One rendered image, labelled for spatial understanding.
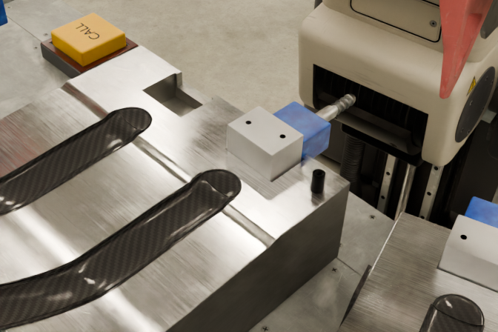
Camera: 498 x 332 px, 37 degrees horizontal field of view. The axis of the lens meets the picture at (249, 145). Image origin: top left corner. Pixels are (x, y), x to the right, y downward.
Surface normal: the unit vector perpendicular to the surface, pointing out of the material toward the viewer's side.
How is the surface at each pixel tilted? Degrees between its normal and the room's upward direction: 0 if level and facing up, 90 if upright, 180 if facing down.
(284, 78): 0
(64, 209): 2
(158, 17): 0
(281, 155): 90
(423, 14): 98
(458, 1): 86
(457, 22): 86
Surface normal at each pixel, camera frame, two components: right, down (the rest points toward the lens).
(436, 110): -0.60, 0.61
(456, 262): -0.47, 0.58
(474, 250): 0.03, -0.75
